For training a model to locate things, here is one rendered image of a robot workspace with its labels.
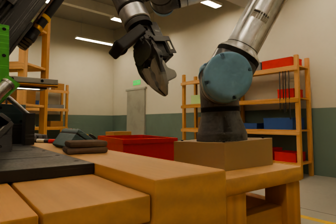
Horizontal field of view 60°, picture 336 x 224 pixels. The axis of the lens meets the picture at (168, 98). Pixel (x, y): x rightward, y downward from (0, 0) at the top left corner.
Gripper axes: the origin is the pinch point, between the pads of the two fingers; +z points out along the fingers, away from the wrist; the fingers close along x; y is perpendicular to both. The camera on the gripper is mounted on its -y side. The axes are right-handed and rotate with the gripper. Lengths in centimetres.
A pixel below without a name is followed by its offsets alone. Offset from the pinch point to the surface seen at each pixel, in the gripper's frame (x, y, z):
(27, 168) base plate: 3.1, -32.1, 9.2
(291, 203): 1.9, 29.4, 38.0
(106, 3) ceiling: 531, 449, -553
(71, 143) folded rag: 17.1, -17.6, 2.6
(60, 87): 775, 338, -408
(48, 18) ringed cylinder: 43, 0, -57
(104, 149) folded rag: 16.4, -10.4, 6.2
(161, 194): -14.6, -21.8, 21.6
